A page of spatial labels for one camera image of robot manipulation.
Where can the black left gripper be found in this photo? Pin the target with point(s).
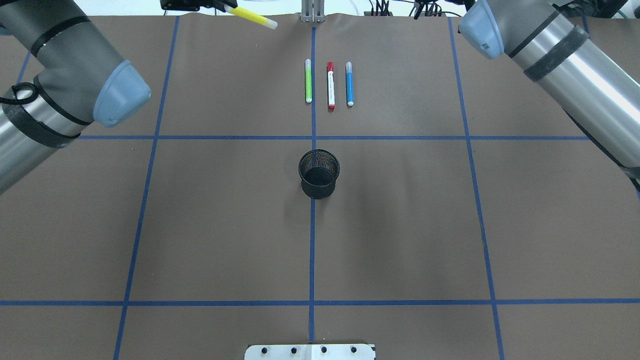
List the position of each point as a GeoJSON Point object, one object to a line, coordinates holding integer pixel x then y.
{"type": "Point", "coordinates": [186, 4]}

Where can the yellow highlighter pen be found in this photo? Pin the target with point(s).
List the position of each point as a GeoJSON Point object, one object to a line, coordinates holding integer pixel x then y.
{"type": "Point", "coordinates": [254, 18]}

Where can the green highlighter pen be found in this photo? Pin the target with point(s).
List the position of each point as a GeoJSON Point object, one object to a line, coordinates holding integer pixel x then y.
{"type": "Point", "coordinates": [308, 81]}

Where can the blue highlighter pen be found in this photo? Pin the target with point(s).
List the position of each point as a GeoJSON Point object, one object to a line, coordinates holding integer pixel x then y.
{"type": "Point", "coordinates": [349, 84]}

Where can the red whiteboard marker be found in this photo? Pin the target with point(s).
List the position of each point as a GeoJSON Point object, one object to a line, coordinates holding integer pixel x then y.
{"type": "Point", "coordinates": [331, 102]}

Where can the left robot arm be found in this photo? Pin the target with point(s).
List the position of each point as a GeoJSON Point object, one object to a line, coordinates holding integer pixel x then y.
{"type": "Point", "coordinates": [84, 80]}

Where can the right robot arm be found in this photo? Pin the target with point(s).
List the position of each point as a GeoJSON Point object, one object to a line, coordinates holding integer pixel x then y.
{"type": "Point", "coordinates": [594, 91]}

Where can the grey usb hub near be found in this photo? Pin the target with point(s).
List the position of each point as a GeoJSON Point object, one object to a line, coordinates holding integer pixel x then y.
{"type": "Point", "coordinates": [378, 9]}

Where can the grey usb hub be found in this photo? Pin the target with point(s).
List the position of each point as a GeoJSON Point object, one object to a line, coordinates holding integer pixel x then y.
{"type": "Point", "coordinates": [378, 9]}
{"type": "Point", "coordinates": [427, 9]}

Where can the black mesh pen holder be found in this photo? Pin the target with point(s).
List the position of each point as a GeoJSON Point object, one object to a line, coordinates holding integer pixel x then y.
{"type": "Point", "coordinates": [318, 170]}

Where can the grey usb hub far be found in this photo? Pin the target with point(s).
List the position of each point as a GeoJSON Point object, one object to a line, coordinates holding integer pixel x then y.
{"type": "Point", "coordinates": [427, 9]}

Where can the aluminium frame post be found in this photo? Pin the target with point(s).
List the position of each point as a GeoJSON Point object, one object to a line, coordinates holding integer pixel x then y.
{"type": "Point", "coordinates": [312, 11]}

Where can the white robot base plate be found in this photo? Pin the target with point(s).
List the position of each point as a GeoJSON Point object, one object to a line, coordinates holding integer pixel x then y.
{"type": "Point", "coordinates": [357, 351]}

